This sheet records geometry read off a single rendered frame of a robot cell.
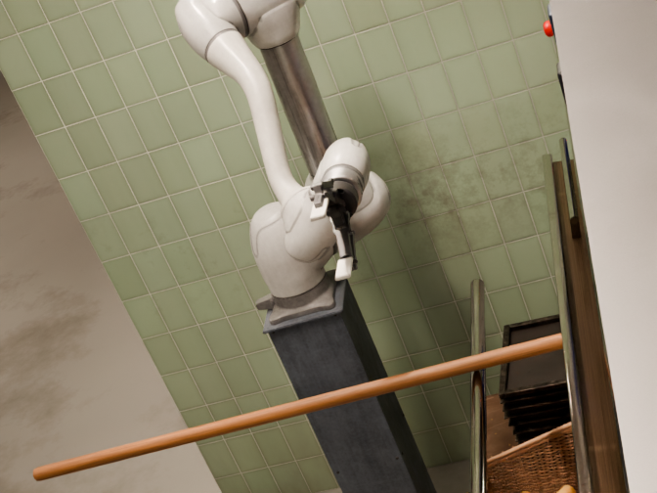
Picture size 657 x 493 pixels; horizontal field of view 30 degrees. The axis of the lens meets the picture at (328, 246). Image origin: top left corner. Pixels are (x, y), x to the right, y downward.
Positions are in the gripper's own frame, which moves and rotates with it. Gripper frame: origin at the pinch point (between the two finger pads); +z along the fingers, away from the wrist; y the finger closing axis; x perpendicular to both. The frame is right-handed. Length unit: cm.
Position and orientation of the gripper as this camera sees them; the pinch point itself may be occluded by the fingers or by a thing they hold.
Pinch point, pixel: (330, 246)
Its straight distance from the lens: 232.8
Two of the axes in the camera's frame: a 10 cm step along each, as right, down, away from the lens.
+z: -1.0, 5.0, -8.6
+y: 3.5, 8.3, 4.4
